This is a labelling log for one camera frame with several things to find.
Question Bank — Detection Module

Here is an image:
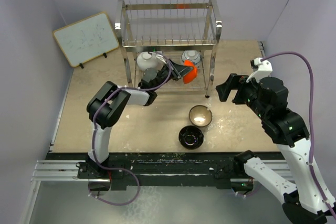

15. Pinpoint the black glossy bowl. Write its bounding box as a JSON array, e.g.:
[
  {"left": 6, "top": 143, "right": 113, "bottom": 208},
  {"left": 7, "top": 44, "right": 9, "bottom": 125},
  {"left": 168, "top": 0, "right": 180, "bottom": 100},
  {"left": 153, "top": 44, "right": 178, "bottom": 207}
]
[{"left": 178, "top": 125, "right": 204, "bottom": 150}]

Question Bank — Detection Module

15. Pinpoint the aluminium extrusion rail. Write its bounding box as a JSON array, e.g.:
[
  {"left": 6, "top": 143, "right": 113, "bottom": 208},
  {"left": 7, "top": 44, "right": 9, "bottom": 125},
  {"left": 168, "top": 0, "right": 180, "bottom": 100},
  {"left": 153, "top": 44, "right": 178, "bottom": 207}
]
[{"left": 32, "top": 160, "right": 109, "bottom": 182}]

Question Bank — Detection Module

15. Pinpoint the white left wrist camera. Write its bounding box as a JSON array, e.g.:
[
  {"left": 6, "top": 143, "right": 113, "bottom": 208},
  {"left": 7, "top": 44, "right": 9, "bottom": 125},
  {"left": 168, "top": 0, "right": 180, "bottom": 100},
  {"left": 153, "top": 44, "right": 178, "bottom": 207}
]
[{"left": 150, "top": 52, "right": 166, "bottom": 64}]

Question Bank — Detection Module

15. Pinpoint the orange plastic bowl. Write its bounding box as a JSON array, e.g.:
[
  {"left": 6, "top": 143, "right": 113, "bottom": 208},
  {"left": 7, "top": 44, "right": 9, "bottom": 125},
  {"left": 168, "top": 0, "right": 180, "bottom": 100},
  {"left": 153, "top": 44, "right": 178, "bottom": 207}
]
[{"left": 183, "top": 60, "right": 198, "bottom": 84}]

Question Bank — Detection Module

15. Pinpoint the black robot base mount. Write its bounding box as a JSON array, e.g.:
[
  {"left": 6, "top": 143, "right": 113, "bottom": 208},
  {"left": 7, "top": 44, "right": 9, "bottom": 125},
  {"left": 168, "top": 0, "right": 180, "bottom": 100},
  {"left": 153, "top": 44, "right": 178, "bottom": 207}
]
[{"left": 46, "top": 152, "right": 249, "bottom": 190}]

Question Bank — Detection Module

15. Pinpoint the white ceramic bowl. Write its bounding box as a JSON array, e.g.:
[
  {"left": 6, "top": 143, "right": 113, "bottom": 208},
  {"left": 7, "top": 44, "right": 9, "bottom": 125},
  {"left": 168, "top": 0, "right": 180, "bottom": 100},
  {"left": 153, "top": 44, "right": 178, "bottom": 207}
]
[{"left": 136, "top": 52, "right": 159, "bottom": 71}]

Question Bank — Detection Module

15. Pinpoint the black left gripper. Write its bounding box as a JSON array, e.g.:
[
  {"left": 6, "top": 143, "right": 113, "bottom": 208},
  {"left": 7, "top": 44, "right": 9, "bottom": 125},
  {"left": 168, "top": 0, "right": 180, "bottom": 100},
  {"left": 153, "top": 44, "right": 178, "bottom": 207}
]
[{"left": 152, "top": 59, "right": 193, "bottom": 91}]

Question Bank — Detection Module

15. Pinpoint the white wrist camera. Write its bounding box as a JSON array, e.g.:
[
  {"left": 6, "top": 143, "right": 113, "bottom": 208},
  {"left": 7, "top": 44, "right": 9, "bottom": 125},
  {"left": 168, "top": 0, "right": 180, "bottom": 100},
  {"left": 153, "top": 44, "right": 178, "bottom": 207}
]
[
  {"left": 150, "top": 52, "right": 166, "bottom": 64},
  {"left": 247, "top": 57, "right": 272, "bottom": 82}
]

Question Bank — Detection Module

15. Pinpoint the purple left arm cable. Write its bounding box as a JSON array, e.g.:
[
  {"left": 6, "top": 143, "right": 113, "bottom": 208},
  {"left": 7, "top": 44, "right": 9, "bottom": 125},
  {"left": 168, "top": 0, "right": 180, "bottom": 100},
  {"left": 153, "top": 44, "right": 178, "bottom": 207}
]
[{"left": 90, "top": 52, "right": 173, "bottom": 172}]

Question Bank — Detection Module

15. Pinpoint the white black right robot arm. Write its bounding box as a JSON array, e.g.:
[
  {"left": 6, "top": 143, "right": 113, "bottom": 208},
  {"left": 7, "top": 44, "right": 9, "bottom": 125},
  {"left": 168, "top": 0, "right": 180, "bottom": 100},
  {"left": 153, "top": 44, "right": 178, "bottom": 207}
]
[{"left": 216, "top": 73, "right": 335, "bottom": 223}]

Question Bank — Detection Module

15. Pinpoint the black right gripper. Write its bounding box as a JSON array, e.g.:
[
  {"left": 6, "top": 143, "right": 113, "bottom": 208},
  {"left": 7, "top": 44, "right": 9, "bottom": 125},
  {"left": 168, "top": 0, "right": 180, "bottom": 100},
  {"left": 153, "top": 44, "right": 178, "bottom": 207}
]
[{"left": 216, "top": 72, "right": 268, "bottom": 119}]

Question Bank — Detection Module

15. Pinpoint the stainless steel dish rack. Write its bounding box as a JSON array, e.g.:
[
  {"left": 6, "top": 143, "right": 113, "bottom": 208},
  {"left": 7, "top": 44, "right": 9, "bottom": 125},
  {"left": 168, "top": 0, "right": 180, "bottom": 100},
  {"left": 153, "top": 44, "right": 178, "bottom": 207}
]
[{"left": 114, "top": 0, "right": 223, "bottom": 98}]

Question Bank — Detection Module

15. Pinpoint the small framed whiteboard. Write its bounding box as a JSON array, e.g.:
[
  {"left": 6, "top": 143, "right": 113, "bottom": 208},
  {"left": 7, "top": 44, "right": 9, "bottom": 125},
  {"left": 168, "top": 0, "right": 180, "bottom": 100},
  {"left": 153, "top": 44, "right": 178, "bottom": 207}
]
[{"left": 52, "top": 12, "right": 119, "bottom": 68}]

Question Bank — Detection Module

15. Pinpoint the blue white patterned bowl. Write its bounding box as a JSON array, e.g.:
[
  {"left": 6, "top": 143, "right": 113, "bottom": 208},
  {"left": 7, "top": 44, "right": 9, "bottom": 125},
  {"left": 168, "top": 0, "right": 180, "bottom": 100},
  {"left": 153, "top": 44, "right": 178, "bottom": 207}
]
[{"left": 181, "top": 50, "right": 201, "bottom": 67}]

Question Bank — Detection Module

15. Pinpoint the brown beige bowl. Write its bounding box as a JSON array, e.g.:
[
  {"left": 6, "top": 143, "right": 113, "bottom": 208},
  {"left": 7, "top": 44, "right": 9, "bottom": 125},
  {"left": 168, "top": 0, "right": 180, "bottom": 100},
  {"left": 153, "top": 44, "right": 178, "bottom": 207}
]
[{"left": 188, "top": 105, "right": 213, "bottom": 127}]

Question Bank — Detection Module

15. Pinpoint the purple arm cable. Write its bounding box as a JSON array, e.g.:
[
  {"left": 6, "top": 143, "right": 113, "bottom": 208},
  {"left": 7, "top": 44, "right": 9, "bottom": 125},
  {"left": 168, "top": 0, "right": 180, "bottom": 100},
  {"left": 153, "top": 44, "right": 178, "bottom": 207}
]
[
  {"left": 90, "top": 52, "right": 173, "bottom": 172},
  {"left": 259, "top": 51, "right": 336, "bottom": 216}
]

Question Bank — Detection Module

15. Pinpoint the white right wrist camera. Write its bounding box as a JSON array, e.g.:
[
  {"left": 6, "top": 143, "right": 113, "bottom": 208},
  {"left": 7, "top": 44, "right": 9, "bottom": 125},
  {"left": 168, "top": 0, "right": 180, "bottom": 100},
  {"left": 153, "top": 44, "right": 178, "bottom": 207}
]
[{"left": 247, "top": 57, "right": 272, "bottom": 82}]

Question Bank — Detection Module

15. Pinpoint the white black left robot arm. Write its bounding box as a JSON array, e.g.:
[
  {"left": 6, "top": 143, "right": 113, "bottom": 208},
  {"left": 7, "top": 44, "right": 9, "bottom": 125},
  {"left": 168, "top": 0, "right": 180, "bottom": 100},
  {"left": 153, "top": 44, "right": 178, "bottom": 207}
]
[{"left": 87, "top": 59, "right": 197, "bottom": 178}]

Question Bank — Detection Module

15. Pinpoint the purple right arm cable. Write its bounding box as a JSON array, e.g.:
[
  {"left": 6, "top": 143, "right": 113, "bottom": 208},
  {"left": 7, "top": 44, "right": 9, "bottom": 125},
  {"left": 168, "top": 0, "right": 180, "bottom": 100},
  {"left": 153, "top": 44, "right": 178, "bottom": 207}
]
[{"left": 259, "top": 51, "right": 336, "bottom": 216}]

